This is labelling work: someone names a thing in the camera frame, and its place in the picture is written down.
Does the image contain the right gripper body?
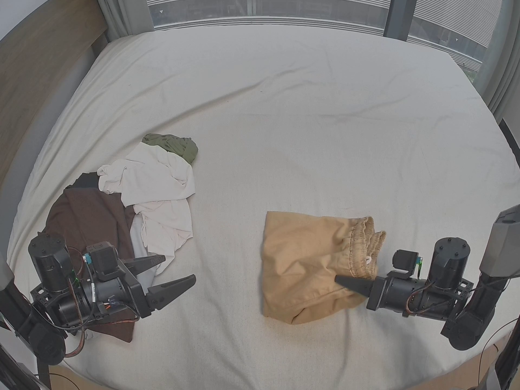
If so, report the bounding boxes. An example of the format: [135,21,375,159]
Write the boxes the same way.
[366,277,429,312]

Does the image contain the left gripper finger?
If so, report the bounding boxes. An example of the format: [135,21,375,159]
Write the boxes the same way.
[147,275,197,310]
[127,254,166,277]

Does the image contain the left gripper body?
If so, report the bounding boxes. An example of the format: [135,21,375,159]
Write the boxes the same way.
[87,264,153,320]

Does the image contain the tan shorts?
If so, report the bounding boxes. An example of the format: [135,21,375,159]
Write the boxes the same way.
[260,211,387,325]

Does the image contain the bed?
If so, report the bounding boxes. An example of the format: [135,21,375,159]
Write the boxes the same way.
[0,0,520,390]

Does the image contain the brown garment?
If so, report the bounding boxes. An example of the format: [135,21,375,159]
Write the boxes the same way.
[38,188,139,343]

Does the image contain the cream garment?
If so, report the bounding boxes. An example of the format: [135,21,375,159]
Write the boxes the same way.
[98,142,198,277]

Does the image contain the black garment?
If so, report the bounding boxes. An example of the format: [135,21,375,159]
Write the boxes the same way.
[67,172,100,192]

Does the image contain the green garment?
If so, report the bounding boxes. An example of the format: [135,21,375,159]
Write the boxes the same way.
[142,133,199,165]

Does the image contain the grey-green curtain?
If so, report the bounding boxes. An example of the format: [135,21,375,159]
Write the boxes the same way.
[74,0,156,47]
[472,0,520,115]

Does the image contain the window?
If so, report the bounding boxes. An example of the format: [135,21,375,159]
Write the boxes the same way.
[138,0,506,76]

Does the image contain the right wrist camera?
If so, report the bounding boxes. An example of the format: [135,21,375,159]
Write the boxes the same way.
[392,249,421,279]

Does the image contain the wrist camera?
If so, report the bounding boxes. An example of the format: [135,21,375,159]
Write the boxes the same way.
[392,249,421,279]
[83,242,122,281]

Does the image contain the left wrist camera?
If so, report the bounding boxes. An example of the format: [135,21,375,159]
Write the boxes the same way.
[83,242,122,281]

